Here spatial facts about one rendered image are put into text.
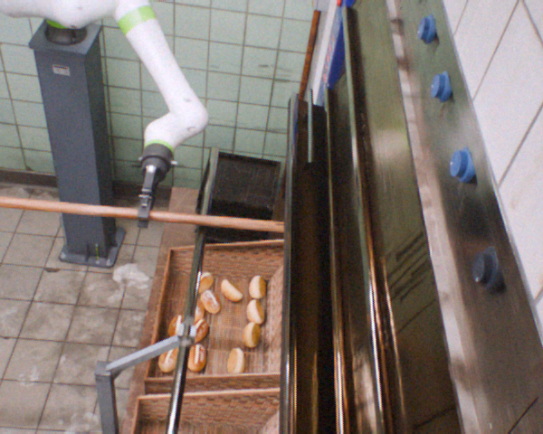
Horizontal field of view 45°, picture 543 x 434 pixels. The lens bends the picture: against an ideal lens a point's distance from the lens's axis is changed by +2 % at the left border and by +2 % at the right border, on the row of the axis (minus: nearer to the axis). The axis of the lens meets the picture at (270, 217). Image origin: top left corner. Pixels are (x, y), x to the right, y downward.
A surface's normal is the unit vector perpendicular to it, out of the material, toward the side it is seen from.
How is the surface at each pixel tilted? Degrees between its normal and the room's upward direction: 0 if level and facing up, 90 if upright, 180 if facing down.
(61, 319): 0
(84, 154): 90
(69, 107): 90
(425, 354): 70
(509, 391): 90
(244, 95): 90
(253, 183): 0
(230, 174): 0
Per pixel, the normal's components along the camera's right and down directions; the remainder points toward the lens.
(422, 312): -0.89, -0.33
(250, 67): -0.04, 0.73
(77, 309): 0.12, -0.69
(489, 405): -0.99, -0.11
